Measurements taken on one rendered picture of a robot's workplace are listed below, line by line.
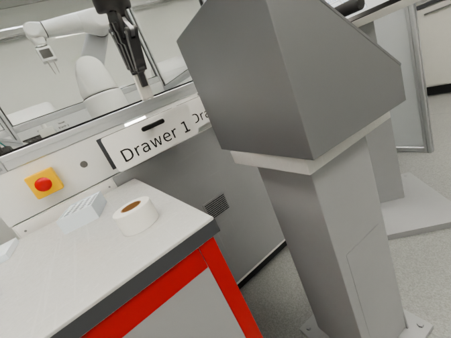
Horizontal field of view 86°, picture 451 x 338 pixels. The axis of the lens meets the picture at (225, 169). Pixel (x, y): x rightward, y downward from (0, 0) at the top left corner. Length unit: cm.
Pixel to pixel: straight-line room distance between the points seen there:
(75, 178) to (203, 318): 64
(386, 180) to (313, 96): 114
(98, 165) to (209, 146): 43
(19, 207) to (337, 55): 91
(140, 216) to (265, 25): 36
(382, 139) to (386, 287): 77
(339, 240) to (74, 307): 54
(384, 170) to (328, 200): 93
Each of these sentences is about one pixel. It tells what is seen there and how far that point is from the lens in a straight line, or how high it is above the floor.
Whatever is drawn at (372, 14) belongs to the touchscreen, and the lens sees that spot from 125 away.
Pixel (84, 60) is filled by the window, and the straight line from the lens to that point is 98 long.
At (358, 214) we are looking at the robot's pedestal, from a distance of 70.
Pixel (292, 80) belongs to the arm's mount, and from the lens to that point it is 41.
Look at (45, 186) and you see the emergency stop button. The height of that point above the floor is 87.
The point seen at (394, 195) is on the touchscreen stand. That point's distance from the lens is 159.
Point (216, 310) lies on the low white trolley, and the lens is 46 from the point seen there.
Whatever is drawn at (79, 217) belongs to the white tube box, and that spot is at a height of 78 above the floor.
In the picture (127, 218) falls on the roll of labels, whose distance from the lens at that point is 45.
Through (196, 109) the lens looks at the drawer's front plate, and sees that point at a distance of 101.
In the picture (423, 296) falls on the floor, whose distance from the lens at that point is 121.
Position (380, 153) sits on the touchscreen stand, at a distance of 146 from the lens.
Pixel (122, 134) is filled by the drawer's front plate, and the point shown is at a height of 92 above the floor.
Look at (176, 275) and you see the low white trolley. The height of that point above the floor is 71.
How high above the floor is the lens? 93
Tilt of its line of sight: 18 degrees down
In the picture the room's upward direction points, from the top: 23 degrees counter-clockwise
